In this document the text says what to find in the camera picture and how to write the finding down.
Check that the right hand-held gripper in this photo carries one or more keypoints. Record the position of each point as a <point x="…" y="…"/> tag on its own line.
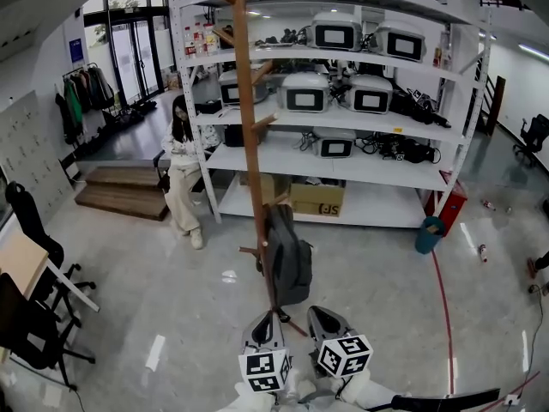
<point x="343" y="356"/>

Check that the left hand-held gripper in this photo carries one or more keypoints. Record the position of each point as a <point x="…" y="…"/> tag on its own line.
<point x="261" y="369"/>

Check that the grey backpack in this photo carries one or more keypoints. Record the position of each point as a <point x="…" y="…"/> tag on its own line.
<point x="289" y="260"/>

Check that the wooden coat rack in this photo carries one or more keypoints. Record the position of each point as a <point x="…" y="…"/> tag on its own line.
<point x="246" y="101"/>

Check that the person's left forearm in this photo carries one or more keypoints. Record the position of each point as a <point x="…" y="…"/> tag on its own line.
<point x="251" y="397"/>

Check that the person's right forearm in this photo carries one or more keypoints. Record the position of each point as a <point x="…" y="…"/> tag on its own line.
<point x="377" y="395"/>

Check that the printed cardboard box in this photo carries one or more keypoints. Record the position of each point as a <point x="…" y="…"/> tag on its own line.
<point x="317" y="198"/>

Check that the black flat panel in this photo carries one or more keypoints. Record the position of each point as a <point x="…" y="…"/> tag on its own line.
<point x="437" y="399"/>

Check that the teal waste bin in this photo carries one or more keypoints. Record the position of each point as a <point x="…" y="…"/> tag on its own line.
<point x="429" y="238"/>

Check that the plain cardboard box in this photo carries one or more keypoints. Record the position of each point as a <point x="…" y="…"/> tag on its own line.
<point x="272" y="187"/>

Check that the white metal shelving unit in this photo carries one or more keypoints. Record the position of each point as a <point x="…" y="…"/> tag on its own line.
<point x="377" y="174"/>

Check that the red metal cabinet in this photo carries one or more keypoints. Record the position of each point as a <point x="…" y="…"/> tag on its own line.
<point x="454" y="204"/>

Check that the white power strip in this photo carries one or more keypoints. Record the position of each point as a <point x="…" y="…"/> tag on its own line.
<point x="512" y="400"/>

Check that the wooden platform steps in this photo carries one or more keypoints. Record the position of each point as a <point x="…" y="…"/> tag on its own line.
<point x="124" y="195"/>

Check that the black box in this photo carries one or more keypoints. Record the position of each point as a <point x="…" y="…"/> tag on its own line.
<point x="233" y="135"/>

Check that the dark visitor chair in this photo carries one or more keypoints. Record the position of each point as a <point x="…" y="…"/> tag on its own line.
<point x="161" y="161"/>

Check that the group of white screen appliances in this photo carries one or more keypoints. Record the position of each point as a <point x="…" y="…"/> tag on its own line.
<point x="304" y="97"/>

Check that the large black gear pile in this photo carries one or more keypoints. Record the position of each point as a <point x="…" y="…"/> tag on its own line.
<point x="418" y="107"/>

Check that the light wooden desk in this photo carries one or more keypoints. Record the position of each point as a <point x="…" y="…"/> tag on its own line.
<point x="19" y="256"/>

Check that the pile of black bags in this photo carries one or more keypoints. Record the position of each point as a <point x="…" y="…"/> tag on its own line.
<point x="133" y="114"/>

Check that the staircase with dark railing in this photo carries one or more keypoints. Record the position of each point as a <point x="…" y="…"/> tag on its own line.
<point x="496" y="101"/>

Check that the black headrest office chair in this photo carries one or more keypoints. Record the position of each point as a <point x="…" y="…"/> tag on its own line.
<point x="536" y="133"/>

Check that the small black gear pile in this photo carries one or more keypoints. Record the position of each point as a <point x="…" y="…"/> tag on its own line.
<point x="283" y="37"/>

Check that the white locker panel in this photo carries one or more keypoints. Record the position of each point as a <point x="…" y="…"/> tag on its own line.
<point x="30" y="153"/>

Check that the glass entrance door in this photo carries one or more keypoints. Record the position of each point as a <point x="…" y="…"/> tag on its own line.
<point x="133" y="54"/>

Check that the clothes rail with garments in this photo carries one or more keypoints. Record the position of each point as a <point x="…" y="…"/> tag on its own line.
<point x="83" y="92"/>

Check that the blue wall poster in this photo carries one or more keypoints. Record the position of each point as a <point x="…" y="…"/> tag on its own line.
<point x="75" y="50"/>

